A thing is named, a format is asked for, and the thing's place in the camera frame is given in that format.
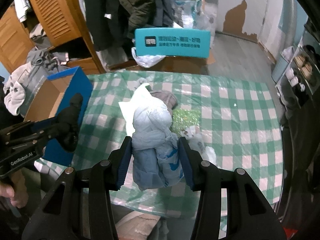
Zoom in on green checkered tablecloth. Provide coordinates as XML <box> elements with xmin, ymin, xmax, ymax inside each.
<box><xmin>35</xmin><ymin>70</ymin><xmax>284</xmax><ymax>218</ymax></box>

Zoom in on dark hanging coats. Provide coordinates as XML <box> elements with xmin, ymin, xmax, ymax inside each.
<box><xmin>84</xmin><ymin>0</ymin><xmax>174</xmax><ymax>51</ymax></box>

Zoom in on green glitter sponge cloth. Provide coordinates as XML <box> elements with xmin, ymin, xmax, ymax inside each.
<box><xmin>170</xmin><ymin>108</ymin><xmax>201</xmax><ymax>135</ymax></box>

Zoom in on grey sock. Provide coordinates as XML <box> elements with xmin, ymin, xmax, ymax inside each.
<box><xmin>135</xmin><ymin>77</ymin><xmax>150</xmax><ymax>89</ymax></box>

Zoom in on grey clothes pile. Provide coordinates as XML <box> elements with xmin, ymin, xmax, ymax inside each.
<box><xmin>26</xmin><ymin>48</ymin><xmax>69</xmax><ymax>74</ymax></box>

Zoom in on person left hand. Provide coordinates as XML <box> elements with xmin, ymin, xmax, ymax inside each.
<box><xmin>1</xmin><ymin>170</ymin><xmax>29</xmax><ymax>209</ymax></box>

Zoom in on white plastic bag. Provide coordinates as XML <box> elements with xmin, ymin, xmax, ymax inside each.
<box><xmin>131</xmin><ymin>47</ymin><xmax>166</xmax><ymax>68</ymax></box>

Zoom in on teal printed shipping box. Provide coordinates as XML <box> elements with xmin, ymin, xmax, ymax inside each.
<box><xmin>135</xmin><ymin>28</ymin><xmax>210</xmax><ymax>59</ymax></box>

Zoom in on shoe rack with shoes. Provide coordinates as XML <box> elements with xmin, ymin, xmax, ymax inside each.
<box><xmin>276</xmin><ymin>19</ymin><xmax>319</xmax><ymax>119</ymax></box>

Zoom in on white blue striped socks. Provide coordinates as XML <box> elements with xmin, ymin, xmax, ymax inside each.
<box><xmin>132</xmin><ymin>96</ymin><xmax>183</xmax><ymax>191</ymax></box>

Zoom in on black sock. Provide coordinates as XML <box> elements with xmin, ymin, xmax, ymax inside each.
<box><xmin>56</xmin><ymin>93</ymin><xmax>83</xmax><ymax>152</ymax></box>

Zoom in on red packet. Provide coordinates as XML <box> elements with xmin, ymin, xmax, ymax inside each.
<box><xmin>283</xmin><ymin>227</ymin><xmax>298</xmax><ymax>240</ymax></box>

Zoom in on white fluffy towel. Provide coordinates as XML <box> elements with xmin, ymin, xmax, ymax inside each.
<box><xmin>3</xmin><ymin>62</ymin><xmax>33</xmax><ymax>116</ymax></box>

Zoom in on blue plastic bag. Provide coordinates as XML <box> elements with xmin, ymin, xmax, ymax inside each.
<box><xmin>170</xmin><ymin>0</ymin><xmax>204</xmax><ymax>29</ymax></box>

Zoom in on light green cloth pouch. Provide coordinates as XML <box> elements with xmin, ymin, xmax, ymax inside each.
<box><xmin>118</xmin><ymin>83</ymin><xmax>151</xmax><ymax>137</ymax></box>

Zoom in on wooden louvered wardrobe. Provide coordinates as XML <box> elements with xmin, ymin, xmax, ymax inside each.
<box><xmin>1</xmin><ymin>0</ymin><xmax>105</xmax><ymax>74</ymax></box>

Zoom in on white patterned sock bundle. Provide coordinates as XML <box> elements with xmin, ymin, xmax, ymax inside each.
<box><xmin>180</xmin><ymin>125</ymin><xmax>216</xmax><ymax>165</ymax></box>

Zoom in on blue cardboard box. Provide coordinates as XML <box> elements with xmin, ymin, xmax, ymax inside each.
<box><xmin>23</xmin><ymin>66</ymin><xmax>94</xmax><ymax>167</ymax></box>

